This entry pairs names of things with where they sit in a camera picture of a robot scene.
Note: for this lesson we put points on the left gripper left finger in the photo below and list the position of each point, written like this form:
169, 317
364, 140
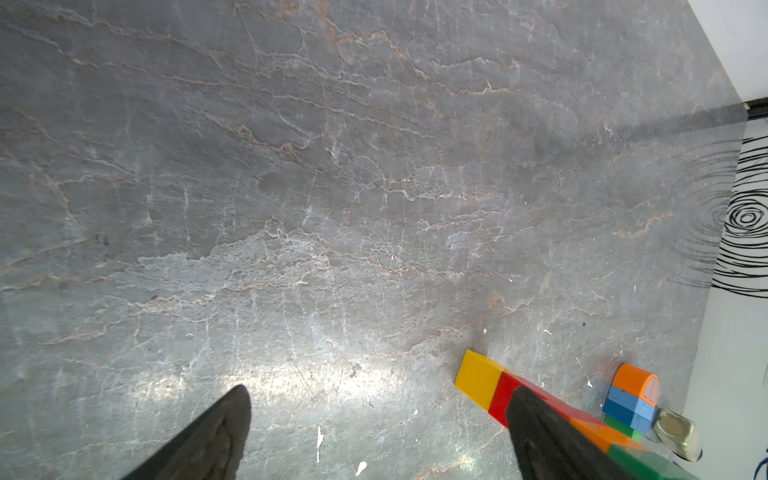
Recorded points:
211, 447

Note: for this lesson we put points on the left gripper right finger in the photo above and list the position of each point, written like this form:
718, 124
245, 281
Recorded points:
547, 446

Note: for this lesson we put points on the orange long lego brick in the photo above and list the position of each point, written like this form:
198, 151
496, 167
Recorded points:
604, 436

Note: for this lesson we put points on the small red lego brick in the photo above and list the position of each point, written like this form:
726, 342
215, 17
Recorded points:
506, 386

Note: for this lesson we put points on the green tall lego brick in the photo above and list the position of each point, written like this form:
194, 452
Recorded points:
622, 428

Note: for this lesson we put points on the green lego plate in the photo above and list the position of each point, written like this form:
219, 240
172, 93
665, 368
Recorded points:
647, 465

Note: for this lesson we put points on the light blue lego brick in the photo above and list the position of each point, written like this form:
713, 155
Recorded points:
629, 410

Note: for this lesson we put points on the yellow square lego brick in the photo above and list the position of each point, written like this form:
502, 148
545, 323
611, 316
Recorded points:
478, 377

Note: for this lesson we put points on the orange round lego piece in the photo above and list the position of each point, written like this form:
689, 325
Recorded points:
638, 382

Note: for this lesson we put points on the small glass jar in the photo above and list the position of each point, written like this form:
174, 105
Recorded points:
679, 434

